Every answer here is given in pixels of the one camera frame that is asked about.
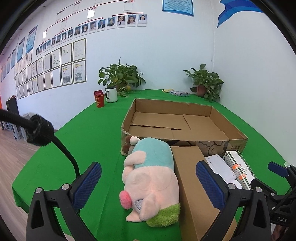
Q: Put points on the green table cloth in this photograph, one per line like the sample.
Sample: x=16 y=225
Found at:
x=94 y=135

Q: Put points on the white plastic device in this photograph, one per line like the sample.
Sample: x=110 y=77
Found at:
x=219 y=166

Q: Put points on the grey plastic stool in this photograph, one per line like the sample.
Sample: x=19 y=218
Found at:
x=18 y=132

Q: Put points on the left potted green plant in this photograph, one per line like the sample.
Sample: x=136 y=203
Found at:
x=122 y=77

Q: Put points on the long narrow cardboard box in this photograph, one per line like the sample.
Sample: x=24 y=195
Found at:
x=197 y=212

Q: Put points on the yellow packet on table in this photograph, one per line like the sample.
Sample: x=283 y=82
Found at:
x=167 y=90

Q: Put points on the potted green plant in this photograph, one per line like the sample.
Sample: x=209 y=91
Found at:
x=206 y=84
x=122 y=77

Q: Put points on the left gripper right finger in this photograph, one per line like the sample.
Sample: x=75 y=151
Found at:
x=254 y=223

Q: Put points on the green white medicine box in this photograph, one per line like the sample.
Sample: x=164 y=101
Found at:
x=241 y=169

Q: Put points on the framed certificates on wall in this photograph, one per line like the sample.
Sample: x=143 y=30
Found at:
x=59 y=67

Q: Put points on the pink pig plush toy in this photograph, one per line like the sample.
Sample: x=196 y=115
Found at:
x=151 y=189

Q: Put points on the white enamel mug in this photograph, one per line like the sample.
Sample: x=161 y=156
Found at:
x=111 y=94

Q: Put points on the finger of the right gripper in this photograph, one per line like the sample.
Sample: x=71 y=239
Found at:
x=278 y=169

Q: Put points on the staff photo row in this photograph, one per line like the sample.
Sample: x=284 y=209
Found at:
x=92 y=26

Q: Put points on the white handheld fan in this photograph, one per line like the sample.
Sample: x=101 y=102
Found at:
x=236 y=183

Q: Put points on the large shallow cardboard tray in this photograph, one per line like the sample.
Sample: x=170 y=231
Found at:
x=181 y=124

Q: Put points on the red paper cup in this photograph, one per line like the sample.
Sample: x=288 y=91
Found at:
x=99 y=98

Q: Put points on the right potted green plant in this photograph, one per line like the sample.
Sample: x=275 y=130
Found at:
x=206 y=84

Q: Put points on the patterned packet on table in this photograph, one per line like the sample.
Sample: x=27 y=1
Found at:
x=179 y=93

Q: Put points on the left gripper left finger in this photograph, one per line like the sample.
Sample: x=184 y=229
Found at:
x=43 y=224

